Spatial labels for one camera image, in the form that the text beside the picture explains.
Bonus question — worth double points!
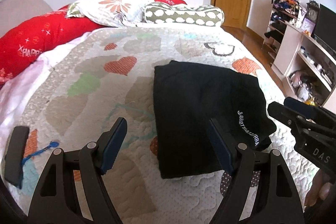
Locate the ornate desk clock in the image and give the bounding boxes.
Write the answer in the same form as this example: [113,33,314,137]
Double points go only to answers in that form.
[305,0,319,24]

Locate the black phone with blue strap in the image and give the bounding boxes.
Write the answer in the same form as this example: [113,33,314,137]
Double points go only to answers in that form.
[5,126,59,189]

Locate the black pants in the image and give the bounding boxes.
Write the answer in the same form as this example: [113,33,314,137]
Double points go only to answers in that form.
[153,61,276,179]

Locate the red long pillow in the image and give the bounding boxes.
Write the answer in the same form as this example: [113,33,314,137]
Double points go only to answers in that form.
[0,0,189,88]

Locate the right hand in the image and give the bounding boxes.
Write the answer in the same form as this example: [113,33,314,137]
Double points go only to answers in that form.
[304,169,334,212]

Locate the olive cloud-pattern bolster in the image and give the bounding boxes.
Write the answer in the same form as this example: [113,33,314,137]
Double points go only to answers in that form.
[143,2,225,27]

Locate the white floral pillow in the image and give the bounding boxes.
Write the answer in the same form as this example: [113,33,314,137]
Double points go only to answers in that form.
[66,0,154,28]

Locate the white shelving unit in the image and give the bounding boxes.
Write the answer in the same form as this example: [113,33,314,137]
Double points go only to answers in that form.
[262,0,335,111]

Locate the white quilt with hearts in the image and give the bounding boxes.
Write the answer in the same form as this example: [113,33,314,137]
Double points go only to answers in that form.
[0,25,320,224]

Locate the black television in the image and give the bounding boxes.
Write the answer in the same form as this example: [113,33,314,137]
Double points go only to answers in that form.
[313,5,336,51]

